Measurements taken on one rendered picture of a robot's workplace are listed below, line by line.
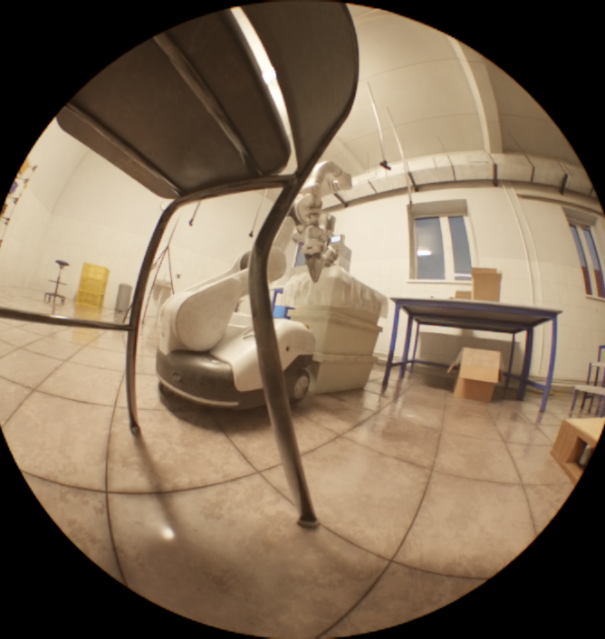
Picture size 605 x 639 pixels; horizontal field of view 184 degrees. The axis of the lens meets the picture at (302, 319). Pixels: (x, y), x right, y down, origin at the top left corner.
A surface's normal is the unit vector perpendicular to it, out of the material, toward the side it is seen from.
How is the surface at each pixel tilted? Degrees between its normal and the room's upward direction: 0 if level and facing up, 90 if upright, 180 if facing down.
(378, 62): 180
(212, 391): 90
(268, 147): 180
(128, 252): 90
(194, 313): 90
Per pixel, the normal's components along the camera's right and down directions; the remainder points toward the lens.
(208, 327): 0.82, 0.10
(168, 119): -0.17, 0.98
